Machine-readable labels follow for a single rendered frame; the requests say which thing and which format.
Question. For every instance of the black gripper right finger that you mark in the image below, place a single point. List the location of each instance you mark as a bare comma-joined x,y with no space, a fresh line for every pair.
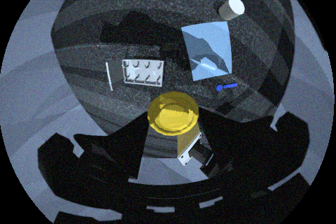
226,137

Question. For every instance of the grey dish rack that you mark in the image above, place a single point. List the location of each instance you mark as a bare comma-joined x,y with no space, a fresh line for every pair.
135,71

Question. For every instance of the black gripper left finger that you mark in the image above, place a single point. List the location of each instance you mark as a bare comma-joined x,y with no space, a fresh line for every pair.
124,148

